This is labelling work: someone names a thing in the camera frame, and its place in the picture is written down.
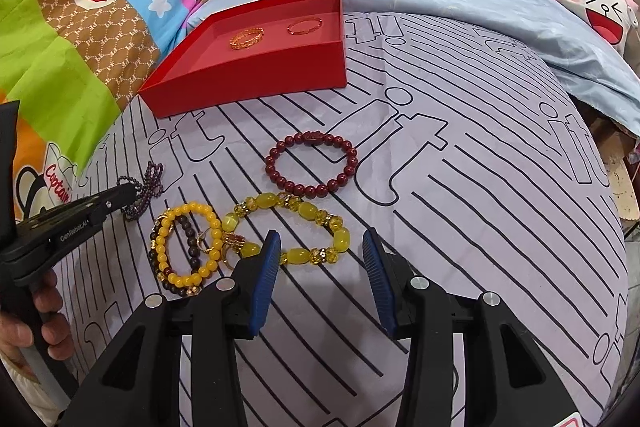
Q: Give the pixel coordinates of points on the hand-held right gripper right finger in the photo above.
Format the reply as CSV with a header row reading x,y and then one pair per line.
x,y
380,282

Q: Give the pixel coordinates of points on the red jewelry box tray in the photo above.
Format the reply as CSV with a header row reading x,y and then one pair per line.
x,y
250,72

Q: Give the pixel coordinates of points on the person's left hand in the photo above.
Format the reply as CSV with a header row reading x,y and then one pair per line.
x,y
20,337

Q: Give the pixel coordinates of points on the thin rose gold bangle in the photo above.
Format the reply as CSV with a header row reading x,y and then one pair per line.
x,y
303,33

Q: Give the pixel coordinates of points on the pink cat cushion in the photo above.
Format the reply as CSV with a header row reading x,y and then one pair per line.
x,y
600,7

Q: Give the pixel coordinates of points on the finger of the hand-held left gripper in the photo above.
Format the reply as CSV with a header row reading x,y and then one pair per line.
x,y
95,212

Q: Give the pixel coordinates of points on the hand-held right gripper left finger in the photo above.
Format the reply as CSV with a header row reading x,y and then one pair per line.
x,y
265,277

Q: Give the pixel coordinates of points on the cardboard box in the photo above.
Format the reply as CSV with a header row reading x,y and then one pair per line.
x,y
617,167

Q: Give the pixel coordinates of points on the small gold pendant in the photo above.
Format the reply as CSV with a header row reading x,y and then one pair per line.
x,y
200,241

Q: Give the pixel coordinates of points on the cartoon monkey quilt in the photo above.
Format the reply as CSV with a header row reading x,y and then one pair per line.
x,y
75,57

